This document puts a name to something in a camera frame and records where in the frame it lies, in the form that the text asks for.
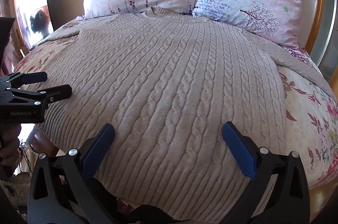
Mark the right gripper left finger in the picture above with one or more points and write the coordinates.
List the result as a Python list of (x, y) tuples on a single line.
[(58, 191)]

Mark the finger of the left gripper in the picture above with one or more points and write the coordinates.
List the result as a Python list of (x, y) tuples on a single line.
[(17, 79), (47, 96)]

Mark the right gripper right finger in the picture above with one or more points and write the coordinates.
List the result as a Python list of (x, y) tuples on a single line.
[(289, 201)]

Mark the person's left hand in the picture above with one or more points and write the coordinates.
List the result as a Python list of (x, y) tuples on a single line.
[(10, 144)]

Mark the floral bed cover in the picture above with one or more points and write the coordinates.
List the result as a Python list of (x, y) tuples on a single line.
[(309, 120)]

